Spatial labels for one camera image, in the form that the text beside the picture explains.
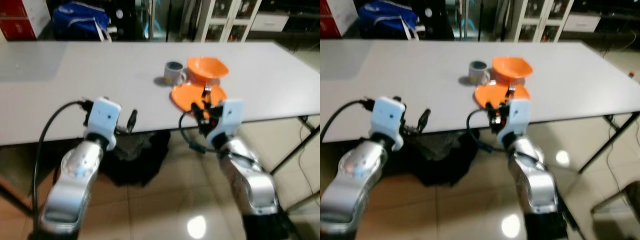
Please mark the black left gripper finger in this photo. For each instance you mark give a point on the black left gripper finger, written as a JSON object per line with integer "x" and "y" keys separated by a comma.
{"x": 132, "y": 121}
{"x": 425, "y": 120}

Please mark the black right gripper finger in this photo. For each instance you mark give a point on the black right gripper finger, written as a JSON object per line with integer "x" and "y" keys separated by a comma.
{"x": 500, "y": 107}
{"x": 206, "y": 107}
{"x": 489, "y": 109}
{"x": 196, "y": 109}

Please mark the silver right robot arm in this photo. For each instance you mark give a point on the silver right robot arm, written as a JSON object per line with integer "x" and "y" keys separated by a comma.
{"x": 250, "y": 180}
{"x": 535, "y": 180}

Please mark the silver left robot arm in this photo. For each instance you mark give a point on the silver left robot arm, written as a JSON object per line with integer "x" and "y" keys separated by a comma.
{"x": 352, "y": 172}
{"x": 75, "y": 170}

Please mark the orange plastic plate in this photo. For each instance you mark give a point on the orange plastic plate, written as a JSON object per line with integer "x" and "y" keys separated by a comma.
{"x": 489, "y": 95}
{"x": 187, "y": 96}

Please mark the silver metal fork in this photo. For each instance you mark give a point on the silver metal fork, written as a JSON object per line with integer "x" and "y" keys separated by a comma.
{"x": 511, "y": 89}
{"x": 208, "y": 90}

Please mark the black bag under table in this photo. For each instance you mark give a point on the black bag under table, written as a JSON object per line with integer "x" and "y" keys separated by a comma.
{"x": 135, "y": 160}
{"x": 447, "y": 160}

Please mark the grey ceramic mug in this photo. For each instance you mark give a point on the grey ceramic mug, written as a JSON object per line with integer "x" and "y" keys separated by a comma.
{"x": 172, "y": 75}
{"x": 477, "y": 74}

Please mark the orange plastic bowl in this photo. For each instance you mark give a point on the orange plastic bowl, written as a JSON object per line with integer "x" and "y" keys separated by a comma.
{"x": 511, "y": 66}
{"x": 206, "y": 67}

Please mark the black metal table leg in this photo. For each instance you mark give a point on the black metal table leg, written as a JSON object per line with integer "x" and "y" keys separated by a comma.
{"x": 295, "y": 145}
{"x": 12, "y": 192}
{"x": 607, "y": 142}

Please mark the white glass door cabinet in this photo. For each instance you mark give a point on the white glass door cabinet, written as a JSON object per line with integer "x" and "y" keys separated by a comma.
{"x": 537, "y": 20}
{"x": 220, "y": 20}

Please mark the black tower case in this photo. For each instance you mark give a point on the black tower case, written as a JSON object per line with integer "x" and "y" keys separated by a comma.
{"x": 435, "y": 20}
{"x": 130, "y": 20}

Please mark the white drawer unit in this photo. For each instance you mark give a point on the white drawer unit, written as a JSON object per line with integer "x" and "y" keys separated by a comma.
{"x": 581, "y": 22}
{"x": 270, "y": 22}

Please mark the red and white cardboard box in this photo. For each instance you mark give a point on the red and white cardboard box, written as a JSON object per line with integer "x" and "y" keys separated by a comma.
{"x": 329, "y": 27}
{"x": 327, "y": 6}
{"x": 17, "y": 29}
{"x": 12, "y": 7}

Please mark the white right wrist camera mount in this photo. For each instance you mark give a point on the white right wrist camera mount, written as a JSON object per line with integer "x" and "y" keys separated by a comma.
{"x": 517, "y": 115}
{"x": 229, "y": 117}

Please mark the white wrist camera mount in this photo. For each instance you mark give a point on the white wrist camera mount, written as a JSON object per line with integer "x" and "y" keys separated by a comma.
{"x": 517, "y": 115}
{"x": 102, "y": 117}
{"x": 387, "y": 117}
{"x": 229, "y": 117}

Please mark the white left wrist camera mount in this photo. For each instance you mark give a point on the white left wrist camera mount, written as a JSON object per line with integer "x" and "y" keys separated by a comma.
{"x": 387, "y": 117}
{"x": 102, "y": 117}

